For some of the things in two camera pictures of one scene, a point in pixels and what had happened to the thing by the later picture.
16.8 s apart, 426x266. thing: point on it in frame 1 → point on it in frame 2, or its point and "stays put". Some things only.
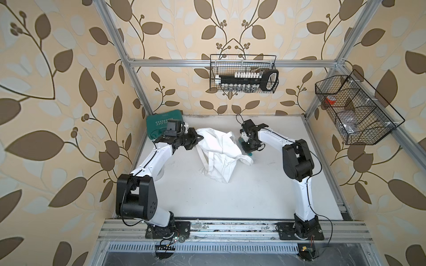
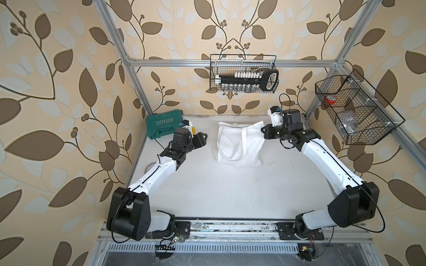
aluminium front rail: x=230 y=231 stays put
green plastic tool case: x=156 y=124 stays put
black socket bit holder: x=265 y=80 stays put
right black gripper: x=247 y=149 → x=268 y=132
